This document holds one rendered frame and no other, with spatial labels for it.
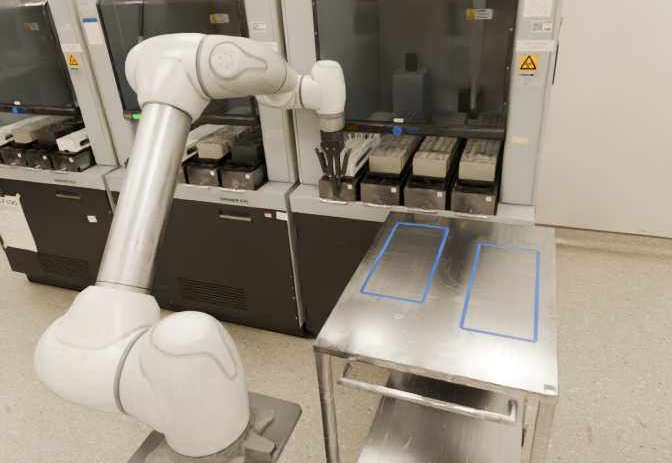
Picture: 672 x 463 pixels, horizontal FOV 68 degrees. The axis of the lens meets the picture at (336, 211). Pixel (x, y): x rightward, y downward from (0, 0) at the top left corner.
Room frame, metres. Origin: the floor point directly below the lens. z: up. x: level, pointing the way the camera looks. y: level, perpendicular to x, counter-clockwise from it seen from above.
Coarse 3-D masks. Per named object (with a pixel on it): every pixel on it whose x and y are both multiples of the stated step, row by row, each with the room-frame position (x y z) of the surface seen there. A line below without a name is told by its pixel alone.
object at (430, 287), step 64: (384, 256) 1.07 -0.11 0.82; (448, 256) 1.05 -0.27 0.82; (512, 256) 1.03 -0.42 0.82; (384, 320) 0.82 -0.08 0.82; (448, 320) 0.81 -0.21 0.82; (512, 320) 0.79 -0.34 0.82; (320, 384) 0.76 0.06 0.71; (448, 384) 1.15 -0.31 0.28; (512, 384) 0.63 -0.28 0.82; (384, 448) 0.94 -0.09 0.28; (448, 448) 0.92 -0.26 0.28; (512, 448) 0.91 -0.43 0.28
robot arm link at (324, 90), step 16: (320, 64) 1.55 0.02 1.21; (336, 64) 1.55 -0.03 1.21; (304, 80) 1.56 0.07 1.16; (320, 80) 1.53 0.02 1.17; (336, 80) 1.53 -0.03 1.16; (304, 96) 1.54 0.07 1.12; (320, 96) 1.52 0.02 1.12; (336, 96) 1.52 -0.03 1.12; (320, 112) 1.54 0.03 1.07; (336, 112) 1.53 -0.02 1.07
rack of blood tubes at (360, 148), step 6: (354, 138) 1.86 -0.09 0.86; (348, 144) 1.80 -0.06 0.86; (354, 144) 1.80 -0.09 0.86; (360, 144) 1.79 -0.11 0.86; (366, 144) 1.78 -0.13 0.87; (354, 150) 1.74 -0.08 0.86; (360, 150) 1.73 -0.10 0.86; (366, 150) 1.82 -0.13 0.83; (372, 150) 1.82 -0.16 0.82; (342, 156) 1.68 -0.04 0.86; (354, 156) 1.67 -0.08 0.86; (360, 156) 1.69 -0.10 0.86; (366, 156) 1.75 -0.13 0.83; (342, 162) 1.62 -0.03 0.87; (348, 162) 1.61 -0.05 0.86; (354, 162) 1.62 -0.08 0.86; (360, 162) 1.75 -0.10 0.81; (348, 168) 1.61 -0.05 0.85; (354, 168) 1.62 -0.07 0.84; (348, 174) 1.61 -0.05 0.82
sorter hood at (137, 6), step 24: (120, 0) 1.98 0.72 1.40; (144, 0) 1.93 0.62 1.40; (168, 0) 1.89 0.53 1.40; (192, 0) 1.86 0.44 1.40; (216, 0) 1.82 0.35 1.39; (240, 0) 1.79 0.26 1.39; (120, 24) 1.98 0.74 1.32; (144, 24) 1.94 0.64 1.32; (168, 24) 1.90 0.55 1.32; (192, 24) 1.86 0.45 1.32; (216, 24) 1.82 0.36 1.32; (240, 24) 1.79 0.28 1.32; (120, 48) 1.99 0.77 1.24; (120, 72) 2.00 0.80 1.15; (120, 96) 2.01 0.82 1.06; (216, 120) 1.84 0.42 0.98; (240, 120) 1.80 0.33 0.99
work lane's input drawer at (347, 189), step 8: (368, 160) 1.74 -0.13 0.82; (360, 168) 1.67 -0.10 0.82; (368, 168) 1.71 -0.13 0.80; (344, 176) 1.60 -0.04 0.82; (352, 176) 1.60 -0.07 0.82; (360, 176) 1.62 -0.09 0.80; (320, 184) 1.61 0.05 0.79; (328, 184) 1.60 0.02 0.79; (344, 184) 1.58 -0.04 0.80; (352, 184) 1.56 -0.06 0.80; (320, 192) 1.61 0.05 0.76; (328, 192) 1.60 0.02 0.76; (344, 192) 1.58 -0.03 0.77; (352, 192) 1.57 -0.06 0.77; (320, 200) 1.56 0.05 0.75; (328, 200) 1.55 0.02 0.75; (336, 200) 1.55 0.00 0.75; (344, 200) 1.58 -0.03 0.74; (352, 200) 1.57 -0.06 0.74
